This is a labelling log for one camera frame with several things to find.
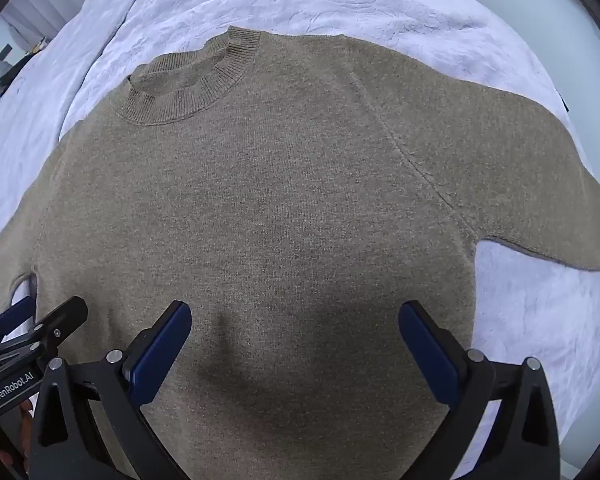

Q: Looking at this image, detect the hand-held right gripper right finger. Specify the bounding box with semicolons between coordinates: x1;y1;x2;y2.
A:
398;301;562;480

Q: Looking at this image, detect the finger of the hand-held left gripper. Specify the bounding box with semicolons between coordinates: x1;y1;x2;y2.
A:
0;296;35;343
29;296;89;361

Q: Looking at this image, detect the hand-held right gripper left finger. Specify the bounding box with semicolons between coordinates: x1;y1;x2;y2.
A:
29;300;193;480

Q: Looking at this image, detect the olive brown knit sweater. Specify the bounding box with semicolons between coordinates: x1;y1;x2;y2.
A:
0;25;600;480

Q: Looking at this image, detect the person's left hand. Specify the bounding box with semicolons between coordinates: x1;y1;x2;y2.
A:
0;399;37;467

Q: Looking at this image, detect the grey curtain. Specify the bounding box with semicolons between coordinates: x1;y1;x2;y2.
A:
0;0;73;53

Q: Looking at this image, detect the lavender plush blanket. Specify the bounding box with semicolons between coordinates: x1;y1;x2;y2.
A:
0;0;600;480

